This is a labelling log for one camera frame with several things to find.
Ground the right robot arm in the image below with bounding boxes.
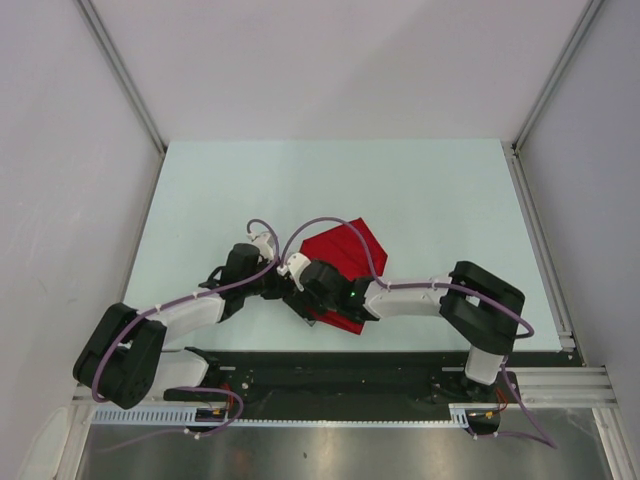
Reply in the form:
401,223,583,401
277,254,525,401

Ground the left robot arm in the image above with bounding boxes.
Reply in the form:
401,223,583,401
72,237,280,409

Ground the right aluminium frame post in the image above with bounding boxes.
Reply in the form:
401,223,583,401
512,0,609,151

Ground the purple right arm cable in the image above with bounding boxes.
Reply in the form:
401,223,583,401
280,215,557,449

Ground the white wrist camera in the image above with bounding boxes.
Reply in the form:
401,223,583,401
247,231,276,261
276,252,311,292

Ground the aluminium frame post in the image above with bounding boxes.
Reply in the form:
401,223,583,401
72,0,167,154
512,0,609,151

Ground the left aluminium frame post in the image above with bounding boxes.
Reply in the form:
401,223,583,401
72,0,167,154

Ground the red cloth napkin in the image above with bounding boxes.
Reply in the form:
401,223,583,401
299,218,388,335

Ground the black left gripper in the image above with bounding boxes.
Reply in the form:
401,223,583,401
241,255,295,299

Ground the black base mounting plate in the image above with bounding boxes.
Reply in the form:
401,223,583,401
101,349,584,426

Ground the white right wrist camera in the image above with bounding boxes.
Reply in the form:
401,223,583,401
276,252,311,292

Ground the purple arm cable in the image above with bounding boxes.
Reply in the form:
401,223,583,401
280,215,557,449
92,218,281,454

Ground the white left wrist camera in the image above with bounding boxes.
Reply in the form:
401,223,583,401
247,231,276,261

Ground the white slotted cable duct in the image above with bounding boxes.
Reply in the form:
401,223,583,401
92,402,506,429

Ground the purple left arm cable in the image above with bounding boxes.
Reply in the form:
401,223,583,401
92,218,281,454

